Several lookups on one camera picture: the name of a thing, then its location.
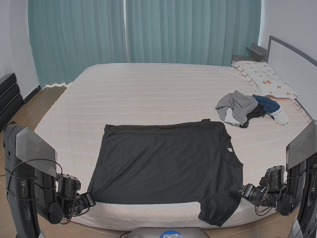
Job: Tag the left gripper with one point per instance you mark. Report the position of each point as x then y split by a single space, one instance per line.
86 201

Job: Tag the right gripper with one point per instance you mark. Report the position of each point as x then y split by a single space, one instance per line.
251 193

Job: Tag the black T-shirt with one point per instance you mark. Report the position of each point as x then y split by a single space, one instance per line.
168 162

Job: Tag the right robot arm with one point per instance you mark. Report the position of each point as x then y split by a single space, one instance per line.
294 182

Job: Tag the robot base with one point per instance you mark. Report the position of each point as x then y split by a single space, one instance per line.
148 233

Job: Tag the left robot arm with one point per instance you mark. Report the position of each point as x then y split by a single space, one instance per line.
44 190

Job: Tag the pile of clothes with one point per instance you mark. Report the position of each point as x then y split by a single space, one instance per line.
240 106

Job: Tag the bed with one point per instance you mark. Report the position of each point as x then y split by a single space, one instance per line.
148 95

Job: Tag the white printed pillow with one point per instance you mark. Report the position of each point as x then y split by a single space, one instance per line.
265 78

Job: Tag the black chest of drawers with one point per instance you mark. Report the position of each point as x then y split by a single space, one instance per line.
8 100

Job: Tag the grey bedside table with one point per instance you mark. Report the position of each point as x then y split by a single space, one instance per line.
245 57

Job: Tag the blue-green curtain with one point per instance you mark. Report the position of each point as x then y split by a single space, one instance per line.
193 23
76 33

